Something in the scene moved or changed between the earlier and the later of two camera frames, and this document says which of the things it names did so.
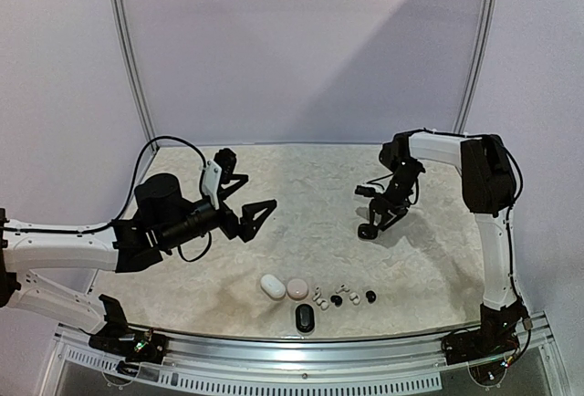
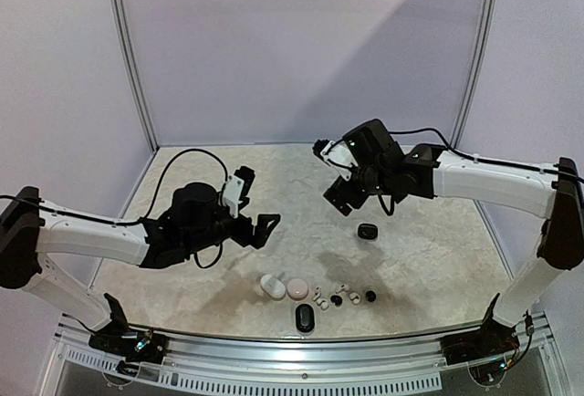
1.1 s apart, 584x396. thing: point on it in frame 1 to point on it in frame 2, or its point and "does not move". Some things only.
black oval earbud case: (305, 317) does not move
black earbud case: (368, 231) does not move
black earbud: (370, 296) does not move
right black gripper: (397, 197) to (343, 195)
